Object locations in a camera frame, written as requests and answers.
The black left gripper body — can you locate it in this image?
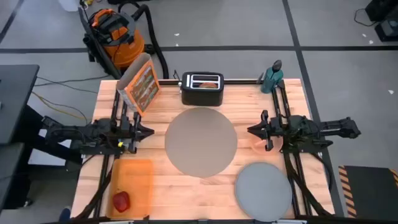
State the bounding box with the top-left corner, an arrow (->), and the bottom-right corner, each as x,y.
119,110 -> 141,154

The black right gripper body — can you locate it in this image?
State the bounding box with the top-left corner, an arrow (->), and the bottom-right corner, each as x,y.
262,110 -> 282,152

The pale pink bowl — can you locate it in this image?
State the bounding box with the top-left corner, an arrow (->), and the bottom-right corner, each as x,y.
249,136 -> 285,156

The orange cereal box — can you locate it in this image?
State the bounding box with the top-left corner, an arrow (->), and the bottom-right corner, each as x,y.
116,52 -> 162,118

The teal plastic cup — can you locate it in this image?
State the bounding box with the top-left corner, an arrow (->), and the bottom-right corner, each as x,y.
260,66 -> 285,95

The grey plate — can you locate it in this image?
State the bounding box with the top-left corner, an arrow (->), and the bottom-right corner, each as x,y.
234,161 -> 294,223

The black plastic spoon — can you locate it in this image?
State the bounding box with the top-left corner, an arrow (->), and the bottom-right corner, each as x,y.
272,59 -> 284,74

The red apple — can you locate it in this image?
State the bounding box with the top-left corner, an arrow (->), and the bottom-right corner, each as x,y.
111,190 -> 131,214

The translucent orange tray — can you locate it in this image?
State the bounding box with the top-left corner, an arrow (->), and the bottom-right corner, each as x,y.
106,158 -> 155,219

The round grey placemat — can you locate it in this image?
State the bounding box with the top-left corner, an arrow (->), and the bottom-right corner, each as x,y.
164,106 -> 239,179

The black toaster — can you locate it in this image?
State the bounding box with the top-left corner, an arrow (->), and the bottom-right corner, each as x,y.
180,71 -> 225,108

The orange shop vacuum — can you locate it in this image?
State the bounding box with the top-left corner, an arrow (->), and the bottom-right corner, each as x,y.
81,8 -> 147,71

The person's foot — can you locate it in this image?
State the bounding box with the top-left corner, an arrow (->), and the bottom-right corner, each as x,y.
58,205 -> 72,223

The black hazard-striped floor mat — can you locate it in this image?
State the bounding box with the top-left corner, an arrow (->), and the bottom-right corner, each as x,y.
338,164 -> 398,220

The black desk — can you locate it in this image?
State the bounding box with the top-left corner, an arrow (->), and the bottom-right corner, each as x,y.
0,63 -> 41,146
0,142 -> 26,215

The black equipment box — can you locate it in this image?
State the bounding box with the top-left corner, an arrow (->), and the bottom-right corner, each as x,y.
364,0 -> 398,23
374,19 -> 398,43

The yellow floor cable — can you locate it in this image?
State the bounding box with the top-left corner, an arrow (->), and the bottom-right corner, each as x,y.
30,90 -> 90,123

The black floor cable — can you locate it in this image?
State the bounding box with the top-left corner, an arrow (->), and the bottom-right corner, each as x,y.
33,73 -> 112,95

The black vacuum hose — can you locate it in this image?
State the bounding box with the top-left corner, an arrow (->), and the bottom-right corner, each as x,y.
117,1 -> 170,80

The thin black looped cable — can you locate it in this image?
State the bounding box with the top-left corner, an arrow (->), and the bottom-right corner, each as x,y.
353,7 -> 376,28

